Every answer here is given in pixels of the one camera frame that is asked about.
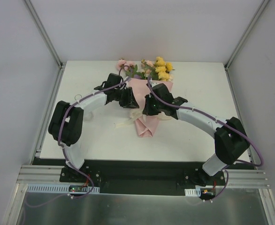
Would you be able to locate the cream ribbon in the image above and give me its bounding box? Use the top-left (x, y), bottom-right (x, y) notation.
top-left (115, 109), bottom-right (171, 128)

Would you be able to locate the pink and purple wrapping paper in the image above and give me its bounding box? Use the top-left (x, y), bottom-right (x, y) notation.
top-left (120, 78), bottom-right (171, 137)

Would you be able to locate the pink flower stem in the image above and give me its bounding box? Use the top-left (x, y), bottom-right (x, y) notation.
top-left (116, 59), bottom-right (139, 78)

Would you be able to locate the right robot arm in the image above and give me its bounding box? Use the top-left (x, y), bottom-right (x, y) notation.
top-left (143, 83), bottom-right (250, 187)

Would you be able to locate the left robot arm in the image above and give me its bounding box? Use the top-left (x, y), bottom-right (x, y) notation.
top-left (48, 73), bottom-right (139, 182)

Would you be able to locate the clear glass vase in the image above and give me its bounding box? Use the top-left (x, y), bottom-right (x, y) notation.
top-left (74, 94), bottom-right (94, 122)

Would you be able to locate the peach flower bunch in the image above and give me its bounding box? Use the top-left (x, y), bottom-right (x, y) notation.
top-left (137, 59), bottom-right (157, 80)

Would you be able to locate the yellow flower bunch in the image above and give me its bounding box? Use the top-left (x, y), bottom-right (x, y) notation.
top-left (154, 57), bottom-right (174, 82)

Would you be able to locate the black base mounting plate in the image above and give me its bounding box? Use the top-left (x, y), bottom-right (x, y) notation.
top-left (31, 157), bottom-right (257, 196)

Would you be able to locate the left aluminium frame post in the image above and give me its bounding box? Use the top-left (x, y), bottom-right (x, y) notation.
top-left (23, 0), bottom-right (64, 68)

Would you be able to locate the aluminium frame post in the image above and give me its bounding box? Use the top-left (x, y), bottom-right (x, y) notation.
top-left (224, 0), bottom-right (271, 71)
top-left (23, 0), bottom-right (64, 68)

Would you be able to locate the aluminium front rail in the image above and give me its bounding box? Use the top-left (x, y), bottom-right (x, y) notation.
top-left (16, 164), bottom-right (67, 185)

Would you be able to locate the right aluminium frame post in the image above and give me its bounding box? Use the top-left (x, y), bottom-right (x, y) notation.
top-left (224, 0), bottom-right (271, 71)

